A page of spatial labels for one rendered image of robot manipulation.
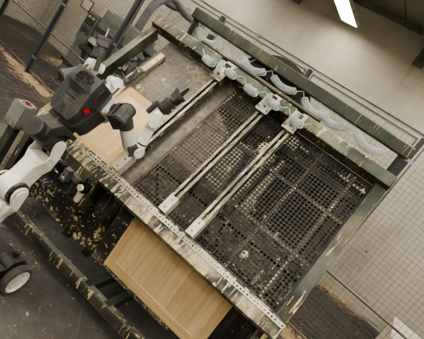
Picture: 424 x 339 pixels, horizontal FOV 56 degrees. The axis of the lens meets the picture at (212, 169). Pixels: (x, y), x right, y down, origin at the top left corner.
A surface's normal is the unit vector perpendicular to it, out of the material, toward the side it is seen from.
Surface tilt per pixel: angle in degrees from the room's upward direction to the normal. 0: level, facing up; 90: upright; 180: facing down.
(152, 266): 90
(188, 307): 90
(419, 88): 90
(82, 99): 82
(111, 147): 57
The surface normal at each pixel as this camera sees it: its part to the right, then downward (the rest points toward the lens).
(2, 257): 0.15, -0.58
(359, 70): -0.45, -0.11
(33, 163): -0.07, -0.36
